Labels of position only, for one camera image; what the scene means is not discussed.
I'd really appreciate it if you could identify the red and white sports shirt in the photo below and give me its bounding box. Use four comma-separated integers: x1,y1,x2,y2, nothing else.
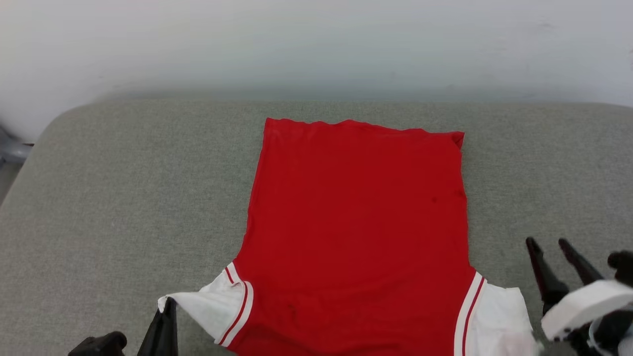
157,118,543,356

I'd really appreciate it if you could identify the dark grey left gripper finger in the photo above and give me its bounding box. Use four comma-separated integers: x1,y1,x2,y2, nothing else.
159,297,178,356
137,309,165,356

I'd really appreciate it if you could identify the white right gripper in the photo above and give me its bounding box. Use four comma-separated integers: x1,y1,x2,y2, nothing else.
526,237,633,343

